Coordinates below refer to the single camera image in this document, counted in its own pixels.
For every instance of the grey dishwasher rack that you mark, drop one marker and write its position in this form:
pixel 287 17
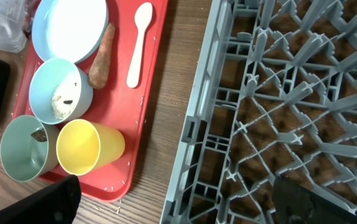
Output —
pixel 274 95

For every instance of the light blue plate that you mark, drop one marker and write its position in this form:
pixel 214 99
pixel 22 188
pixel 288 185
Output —
pixel 69 29

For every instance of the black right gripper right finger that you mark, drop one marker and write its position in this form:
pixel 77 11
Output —
pixel 295 204

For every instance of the light blue bowl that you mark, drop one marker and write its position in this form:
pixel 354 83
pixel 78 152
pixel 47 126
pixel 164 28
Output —
pixel 59 92

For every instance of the clear plastic storage bin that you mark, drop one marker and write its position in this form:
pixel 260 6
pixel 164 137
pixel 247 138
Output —
pixel 12 18

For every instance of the red plastic tray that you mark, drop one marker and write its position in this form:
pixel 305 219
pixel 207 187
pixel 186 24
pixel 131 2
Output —
pixel 119 106

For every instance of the yellow plastic cup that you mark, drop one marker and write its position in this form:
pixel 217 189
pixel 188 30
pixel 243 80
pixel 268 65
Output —
pixel 83 146

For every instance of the white plastic spoon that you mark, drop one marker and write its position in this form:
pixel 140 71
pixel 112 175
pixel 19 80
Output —
pixel 143 17

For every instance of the orange carrot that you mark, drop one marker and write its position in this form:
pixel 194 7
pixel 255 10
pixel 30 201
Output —
pixel 99 71

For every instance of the light green bowl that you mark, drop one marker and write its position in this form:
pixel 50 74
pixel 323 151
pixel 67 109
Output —
pixel 22 157

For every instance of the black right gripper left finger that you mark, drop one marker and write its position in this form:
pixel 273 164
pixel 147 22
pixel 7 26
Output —
pixel 57 203

